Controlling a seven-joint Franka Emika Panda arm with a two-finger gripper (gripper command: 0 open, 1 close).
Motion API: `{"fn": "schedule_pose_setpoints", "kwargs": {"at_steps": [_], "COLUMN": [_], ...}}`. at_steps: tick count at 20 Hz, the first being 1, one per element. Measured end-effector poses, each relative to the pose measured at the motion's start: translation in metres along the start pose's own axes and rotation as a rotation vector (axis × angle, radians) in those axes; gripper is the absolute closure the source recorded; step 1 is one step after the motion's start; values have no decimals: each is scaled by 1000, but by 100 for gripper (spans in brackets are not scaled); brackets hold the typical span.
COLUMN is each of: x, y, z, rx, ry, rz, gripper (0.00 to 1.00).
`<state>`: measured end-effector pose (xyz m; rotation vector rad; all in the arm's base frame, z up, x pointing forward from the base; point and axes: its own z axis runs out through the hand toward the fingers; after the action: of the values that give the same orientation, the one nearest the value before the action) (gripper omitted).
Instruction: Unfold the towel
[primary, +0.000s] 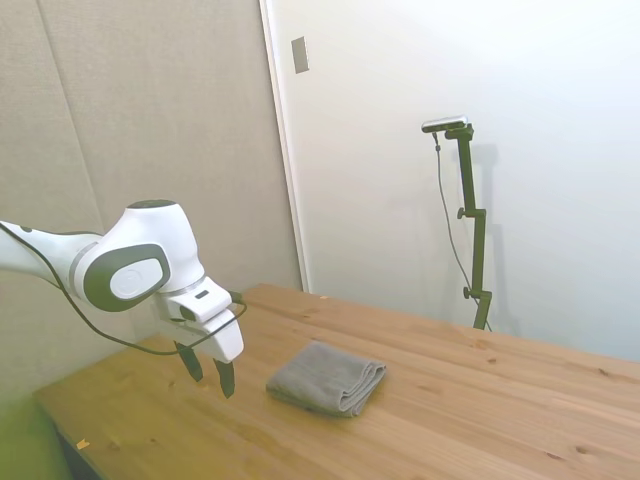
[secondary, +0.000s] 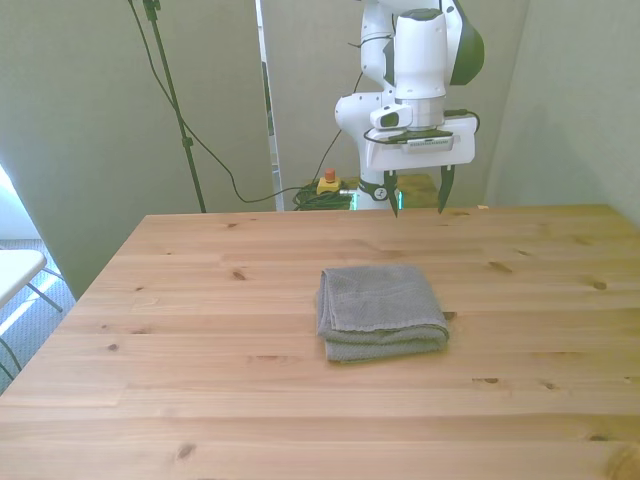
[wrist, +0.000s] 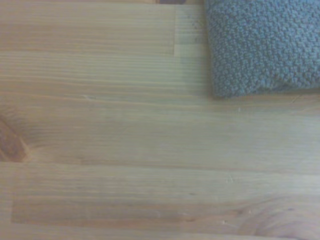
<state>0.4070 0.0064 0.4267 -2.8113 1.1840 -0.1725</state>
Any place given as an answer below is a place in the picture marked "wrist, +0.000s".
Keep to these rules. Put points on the grey terry towel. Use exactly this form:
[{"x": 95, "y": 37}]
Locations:
[{"x": 265, "y": 45}]

